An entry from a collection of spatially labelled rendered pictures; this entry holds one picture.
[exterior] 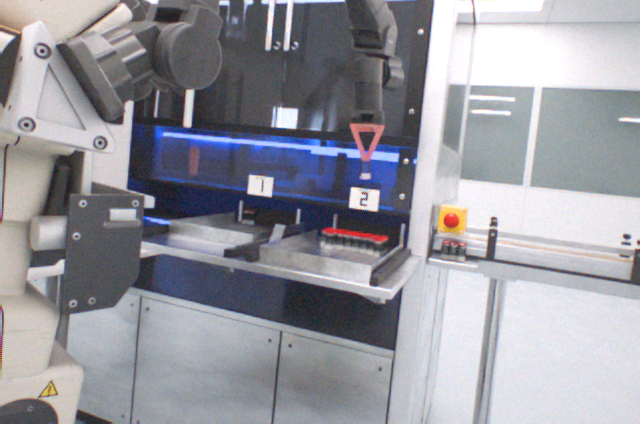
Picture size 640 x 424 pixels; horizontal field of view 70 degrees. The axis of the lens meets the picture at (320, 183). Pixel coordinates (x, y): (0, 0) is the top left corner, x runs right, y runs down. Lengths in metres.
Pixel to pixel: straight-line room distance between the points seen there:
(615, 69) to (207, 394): 5.42
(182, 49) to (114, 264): 0.32
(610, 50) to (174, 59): 5.81
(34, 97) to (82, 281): 0.27
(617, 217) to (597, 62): 1.73
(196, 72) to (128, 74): 0.08
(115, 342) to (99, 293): 1.20
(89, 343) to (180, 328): 0.42
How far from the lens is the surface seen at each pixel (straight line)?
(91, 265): 0.70
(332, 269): 0.99
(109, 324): 1.91
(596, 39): 6.18
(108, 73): 0.55
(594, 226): 6.01
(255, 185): 1.47
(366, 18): 0.91
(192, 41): 0.59
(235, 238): 1.21
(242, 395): 1.65
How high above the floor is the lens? 1.12
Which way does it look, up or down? 3 degrees down
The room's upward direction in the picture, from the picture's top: 6 degrees clockwise
